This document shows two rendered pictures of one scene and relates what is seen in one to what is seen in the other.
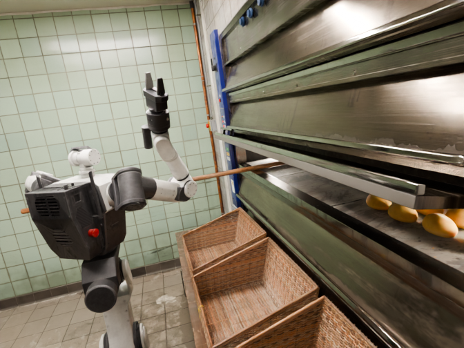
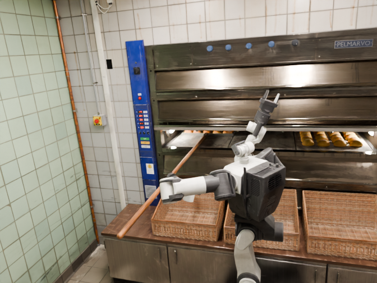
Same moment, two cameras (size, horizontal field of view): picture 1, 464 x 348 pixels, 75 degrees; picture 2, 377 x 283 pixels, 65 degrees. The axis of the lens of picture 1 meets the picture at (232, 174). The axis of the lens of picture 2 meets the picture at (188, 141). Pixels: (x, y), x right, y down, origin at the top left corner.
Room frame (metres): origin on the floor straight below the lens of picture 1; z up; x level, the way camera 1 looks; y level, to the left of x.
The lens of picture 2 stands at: (0.71, 2.13, 2.04)
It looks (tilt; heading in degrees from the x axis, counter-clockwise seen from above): 17 degrees down; 300
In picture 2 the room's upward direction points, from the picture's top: 4 degrees counter-clockwise
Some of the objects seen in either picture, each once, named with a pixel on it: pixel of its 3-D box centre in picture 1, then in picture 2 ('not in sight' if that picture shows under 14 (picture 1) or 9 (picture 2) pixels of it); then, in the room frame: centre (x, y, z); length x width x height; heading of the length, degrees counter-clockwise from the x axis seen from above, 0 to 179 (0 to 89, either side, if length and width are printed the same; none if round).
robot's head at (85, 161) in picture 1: (85, 160); (244, 151); (1.24, 0.59, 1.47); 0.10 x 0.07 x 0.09; 69
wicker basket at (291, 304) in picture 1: (248, 294); (261, 215); (1.30, 0.00, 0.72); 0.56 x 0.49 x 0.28; 14
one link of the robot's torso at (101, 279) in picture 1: (103, 274); (258, 226); (1.16, 0.58, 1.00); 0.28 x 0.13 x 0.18; 13
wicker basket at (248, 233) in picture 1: (221, 244); (190, 209); (1.89, 0.14, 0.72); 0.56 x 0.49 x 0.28; 14
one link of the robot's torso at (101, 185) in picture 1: (84, 212); (252, 186); (1.19, 0.61, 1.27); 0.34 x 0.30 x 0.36; 69
